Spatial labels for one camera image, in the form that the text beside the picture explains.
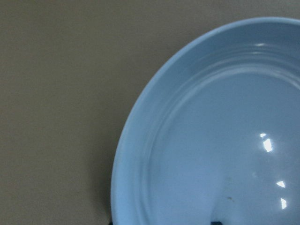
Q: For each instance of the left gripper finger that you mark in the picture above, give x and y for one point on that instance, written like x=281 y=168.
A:
x=216 y=223

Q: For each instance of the blue plate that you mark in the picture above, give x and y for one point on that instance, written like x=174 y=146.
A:
x=215 y=134

